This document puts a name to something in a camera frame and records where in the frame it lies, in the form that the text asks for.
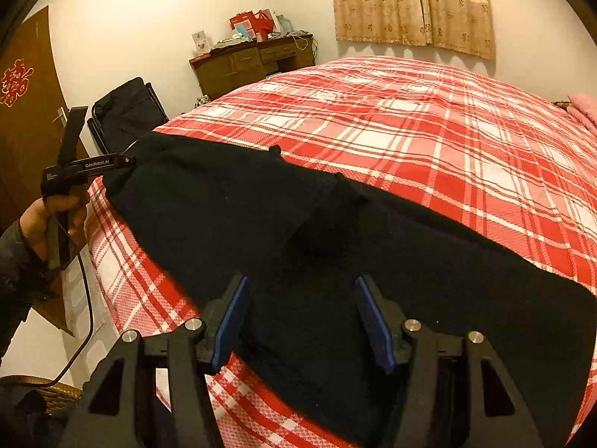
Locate wicker basket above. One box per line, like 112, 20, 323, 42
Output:
1, 375, 82, 415

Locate red plaid bed cover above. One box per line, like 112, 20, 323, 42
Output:
88, 57, 596, 447

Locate black folding chair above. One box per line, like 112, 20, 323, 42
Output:
87, 77, 169, 155

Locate black cable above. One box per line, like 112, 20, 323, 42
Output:
38, 251, 95, 389

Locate brown wooden desk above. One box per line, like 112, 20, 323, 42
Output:
189, 32, 315, 100

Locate red gift bag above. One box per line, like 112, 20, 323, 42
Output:
229, 9, 274, 41

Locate white greeting card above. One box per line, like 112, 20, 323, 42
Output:
192, 30, 212, 56

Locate person left hand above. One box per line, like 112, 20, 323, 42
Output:
18, 186, 89, 261

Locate brown wooden door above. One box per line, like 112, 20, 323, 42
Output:
0, 5, 90, 337

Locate pink folded blanket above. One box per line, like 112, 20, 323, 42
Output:
567, 93, 597, 136

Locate beige window curtain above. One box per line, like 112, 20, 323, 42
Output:
333, 0, 496, 62

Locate black pants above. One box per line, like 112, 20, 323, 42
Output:
103, 133, 596, 447

